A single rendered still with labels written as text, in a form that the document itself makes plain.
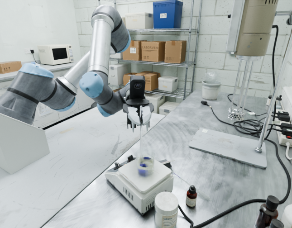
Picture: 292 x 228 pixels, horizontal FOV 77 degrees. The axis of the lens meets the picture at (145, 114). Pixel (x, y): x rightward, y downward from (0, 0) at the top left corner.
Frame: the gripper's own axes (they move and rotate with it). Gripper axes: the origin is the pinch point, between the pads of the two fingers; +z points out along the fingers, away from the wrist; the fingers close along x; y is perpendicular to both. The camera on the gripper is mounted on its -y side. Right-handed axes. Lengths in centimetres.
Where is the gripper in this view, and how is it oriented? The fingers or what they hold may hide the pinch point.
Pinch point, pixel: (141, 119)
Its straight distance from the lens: 46.7
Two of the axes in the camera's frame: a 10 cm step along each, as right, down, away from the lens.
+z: 1.2, 4.1, -9.1
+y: 0.0, 9.1, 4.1
